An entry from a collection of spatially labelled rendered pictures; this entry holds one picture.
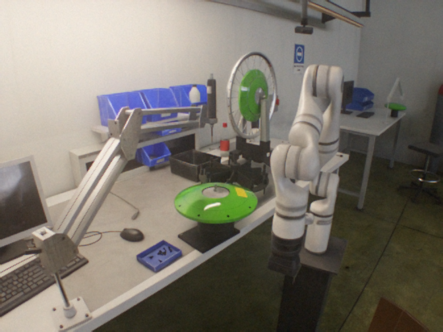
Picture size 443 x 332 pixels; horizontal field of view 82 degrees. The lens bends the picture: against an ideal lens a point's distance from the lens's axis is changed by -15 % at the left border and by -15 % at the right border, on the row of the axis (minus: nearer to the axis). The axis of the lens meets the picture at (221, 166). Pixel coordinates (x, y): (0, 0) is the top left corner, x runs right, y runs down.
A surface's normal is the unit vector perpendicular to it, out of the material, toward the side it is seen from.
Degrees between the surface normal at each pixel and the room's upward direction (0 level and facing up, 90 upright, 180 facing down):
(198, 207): 21
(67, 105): 90
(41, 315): 0
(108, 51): 90
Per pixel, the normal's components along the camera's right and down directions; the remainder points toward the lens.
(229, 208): 0.14, -0.76
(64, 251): 0.88, 0.17
